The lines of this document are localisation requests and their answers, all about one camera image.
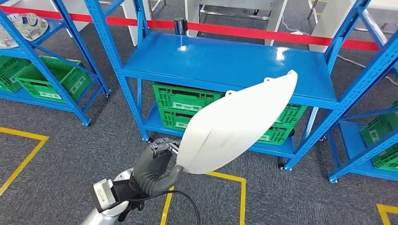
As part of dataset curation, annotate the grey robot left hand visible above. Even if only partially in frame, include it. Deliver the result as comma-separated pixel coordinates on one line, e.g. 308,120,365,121
132,138,184,196

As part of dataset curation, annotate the white curved plastic part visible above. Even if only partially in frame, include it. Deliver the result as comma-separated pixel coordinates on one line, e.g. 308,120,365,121
176,69,298,175

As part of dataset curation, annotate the blue metal shelf rack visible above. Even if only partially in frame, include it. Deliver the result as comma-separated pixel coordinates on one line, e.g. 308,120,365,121
0,0,112,127
84,0,398,172
328,107,398,184

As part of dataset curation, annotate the white table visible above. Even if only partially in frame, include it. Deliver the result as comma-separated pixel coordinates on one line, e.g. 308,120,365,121
185,0,288,46
309,0,398,53
59,0,156,46

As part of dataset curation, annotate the red barrier belt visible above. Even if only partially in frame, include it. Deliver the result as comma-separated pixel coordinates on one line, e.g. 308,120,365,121
187,22,380,52
0,5,176,30

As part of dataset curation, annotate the grey wheel cover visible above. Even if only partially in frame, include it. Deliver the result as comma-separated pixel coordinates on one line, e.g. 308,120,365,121
0,30,20,50
6,13,49,42

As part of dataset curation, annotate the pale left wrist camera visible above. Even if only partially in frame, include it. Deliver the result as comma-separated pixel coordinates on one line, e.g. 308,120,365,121
92,178,120,213

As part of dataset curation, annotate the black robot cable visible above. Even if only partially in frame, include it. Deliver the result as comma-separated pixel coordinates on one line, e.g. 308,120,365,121
119,190,201,225

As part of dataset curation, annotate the black barrier post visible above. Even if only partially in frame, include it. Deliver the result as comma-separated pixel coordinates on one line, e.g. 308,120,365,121
174,17,188,35

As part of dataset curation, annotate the white power cable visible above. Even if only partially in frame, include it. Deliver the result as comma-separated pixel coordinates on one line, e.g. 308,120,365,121
281,15,398,86

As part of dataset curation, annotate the steel tube frame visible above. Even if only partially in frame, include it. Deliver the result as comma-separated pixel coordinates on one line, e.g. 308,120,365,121
307,0,389,33

